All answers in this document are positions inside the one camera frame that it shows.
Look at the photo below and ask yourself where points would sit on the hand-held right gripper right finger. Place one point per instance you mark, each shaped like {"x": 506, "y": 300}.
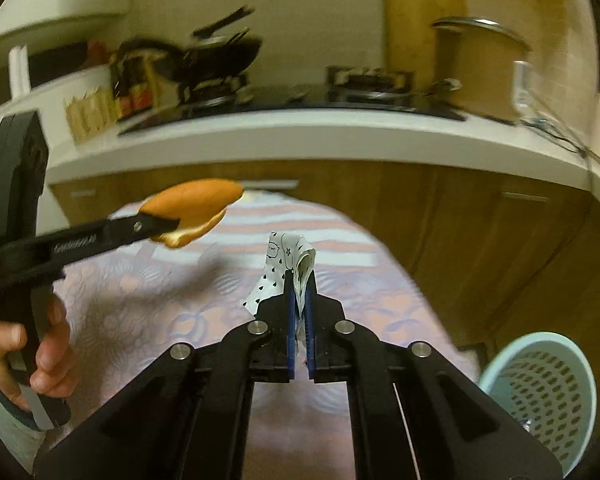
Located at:
{"x": 311, "y": 345}

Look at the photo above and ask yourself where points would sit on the black gas stove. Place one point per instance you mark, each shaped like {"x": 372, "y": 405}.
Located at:
{"x": 290, "y": 102}

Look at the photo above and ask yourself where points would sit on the white plug adapter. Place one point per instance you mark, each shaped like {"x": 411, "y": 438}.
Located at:
{"x": 521, "y": 87}

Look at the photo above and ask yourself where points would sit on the person's left hand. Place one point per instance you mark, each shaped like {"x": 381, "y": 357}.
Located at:
{"x": 57, "y": 360}

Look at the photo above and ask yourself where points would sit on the patterned pink tablecloth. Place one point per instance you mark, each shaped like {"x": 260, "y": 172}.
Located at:
{"x": 145, "y": 300}

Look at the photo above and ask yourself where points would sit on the white kitchen countertop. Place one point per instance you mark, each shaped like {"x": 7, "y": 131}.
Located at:
{"x": 330, "y": 137}

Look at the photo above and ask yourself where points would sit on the white paper with black hearts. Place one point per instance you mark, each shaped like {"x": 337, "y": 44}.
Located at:
{"x": 275, "y": 270}

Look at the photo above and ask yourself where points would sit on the wooden cutting board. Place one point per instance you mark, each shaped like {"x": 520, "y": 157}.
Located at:
{"x": 410, "y": 25}

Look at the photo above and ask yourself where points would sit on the person's left forearm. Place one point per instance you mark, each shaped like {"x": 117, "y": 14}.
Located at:
{"x": 5, "y": 430}

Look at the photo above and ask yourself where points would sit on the black wok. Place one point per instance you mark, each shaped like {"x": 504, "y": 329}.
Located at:
{"x": 220, "y": 57}

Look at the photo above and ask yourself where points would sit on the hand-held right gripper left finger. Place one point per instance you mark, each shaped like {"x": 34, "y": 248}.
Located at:
{"x": 291, "y": 340}

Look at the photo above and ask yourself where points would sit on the wooden base cabinet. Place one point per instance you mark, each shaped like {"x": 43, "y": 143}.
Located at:
{"x": 455, "y": 240}

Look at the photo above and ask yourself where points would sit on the light blue waste basket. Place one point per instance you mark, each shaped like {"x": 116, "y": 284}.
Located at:
{"x": 545, "y": 400}

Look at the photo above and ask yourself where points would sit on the black cooking utensil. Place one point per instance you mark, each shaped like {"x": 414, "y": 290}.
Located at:
{"x": 222, "y": 20}

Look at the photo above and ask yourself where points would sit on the beige woven box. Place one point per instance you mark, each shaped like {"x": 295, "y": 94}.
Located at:
{"x": 90, "y": 117}

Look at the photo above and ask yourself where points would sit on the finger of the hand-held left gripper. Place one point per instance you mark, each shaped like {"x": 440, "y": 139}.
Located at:
{"x": 110, "y": 235}

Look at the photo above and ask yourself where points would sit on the steel cooking pot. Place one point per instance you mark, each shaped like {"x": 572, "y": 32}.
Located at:
{"x": 480, "y": 75}

